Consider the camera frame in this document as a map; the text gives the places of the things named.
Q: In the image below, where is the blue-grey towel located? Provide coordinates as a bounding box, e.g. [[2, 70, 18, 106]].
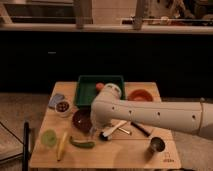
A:
[[89, 125, 98, 139]]

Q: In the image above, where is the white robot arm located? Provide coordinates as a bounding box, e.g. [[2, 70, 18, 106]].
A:
[[91, 83, 213, 140]]

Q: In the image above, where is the orange bowl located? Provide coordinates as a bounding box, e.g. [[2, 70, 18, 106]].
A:
[[128, 89, 153, 101]]

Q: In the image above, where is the purple bowl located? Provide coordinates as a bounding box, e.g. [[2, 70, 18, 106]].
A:
[[72, 108, 92, 134]]

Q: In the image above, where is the small bowl with nuts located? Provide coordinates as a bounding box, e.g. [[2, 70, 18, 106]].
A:
[[55, 100, 71, 117]]

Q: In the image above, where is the red tomato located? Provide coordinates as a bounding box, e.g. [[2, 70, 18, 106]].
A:
[[96, 83, 104, 92]]

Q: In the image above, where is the green plastic tray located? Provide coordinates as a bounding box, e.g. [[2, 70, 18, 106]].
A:
[[74, 75, 125, 108]]

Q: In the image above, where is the white black brush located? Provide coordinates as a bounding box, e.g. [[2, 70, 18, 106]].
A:
[[99, 120, 126, 141]]

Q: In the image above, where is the blue sponge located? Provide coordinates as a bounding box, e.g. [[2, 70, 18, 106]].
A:
[[48, 93, 65, 109]]

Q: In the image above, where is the green cucumber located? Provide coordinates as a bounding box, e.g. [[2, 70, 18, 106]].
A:
[[69, 136, 95, 149]]

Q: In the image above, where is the yellow banana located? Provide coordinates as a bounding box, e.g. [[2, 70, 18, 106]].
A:
[[57, 132, 68, 161]]

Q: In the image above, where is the metal cup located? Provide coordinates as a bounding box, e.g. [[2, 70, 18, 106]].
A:
[[149, 137, 166, 154]]

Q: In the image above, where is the light green lid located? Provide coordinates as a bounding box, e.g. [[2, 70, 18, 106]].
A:
[[41, 130, 57, 147]]

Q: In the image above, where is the black chair frame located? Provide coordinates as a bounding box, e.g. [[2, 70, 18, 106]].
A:
[[22, 122, 30, 171]]

